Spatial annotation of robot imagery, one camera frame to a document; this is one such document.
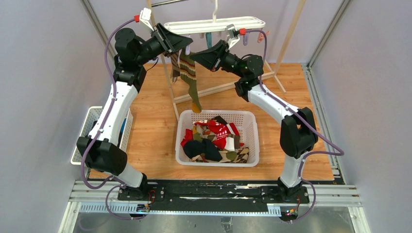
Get wooden clothes rack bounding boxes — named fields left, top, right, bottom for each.
left=146, top=0, right=306, bottom=120

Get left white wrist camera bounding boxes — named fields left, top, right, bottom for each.
left=139, top=8, right=154, bottom=32

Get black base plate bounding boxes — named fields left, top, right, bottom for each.
left=117, top=180, right=309, bottom=213

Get dark clothes in left basket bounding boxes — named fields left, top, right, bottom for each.
left=87, top=118, right=130, bottom=151

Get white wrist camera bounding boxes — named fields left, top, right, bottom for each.
left=226, top=24, right=240, bottom=50
left=139, top=8, right=154, bottom=32

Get brown striped sock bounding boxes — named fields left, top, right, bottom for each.
left=170, top=52, right=180, bottom=83

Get white centre laundry basket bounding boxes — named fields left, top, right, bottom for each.
left=175, top=110, right=260, bottom=167

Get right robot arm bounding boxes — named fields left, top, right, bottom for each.
left=190, top=40, right=318, bottom=202

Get orange hanger clip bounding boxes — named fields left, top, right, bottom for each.
left=257, top=31, right=270, bottom=43

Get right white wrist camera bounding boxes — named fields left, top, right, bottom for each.
left=226, top=24, right=240, bottom=50

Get purple hanger clip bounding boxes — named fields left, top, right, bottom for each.
left=185, top=45, right=191, bottom=56
left=242, top=33, right=249, bottom=46

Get white plastic clip hanger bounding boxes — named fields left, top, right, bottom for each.
left=164, top=0, right=266, bottom=36

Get pile of colourful socks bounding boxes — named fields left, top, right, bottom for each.
left=177, top=116, right=250, bottom=164

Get olive green striped sock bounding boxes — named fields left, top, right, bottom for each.
left=179, top=49, right=202, bottom=113

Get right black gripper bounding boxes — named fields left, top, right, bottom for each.
left=189, top=41, right=245, bottom=80

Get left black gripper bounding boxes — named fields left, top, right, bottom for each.
left=136, top=23, right=193, bottom=67

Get teal hanger clip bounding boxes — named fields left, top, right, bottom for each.
left=205, top=33, right=212, bottom=49

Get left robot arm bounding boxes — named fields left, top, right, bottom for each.
left=76, top=20, right=193, bottom=200

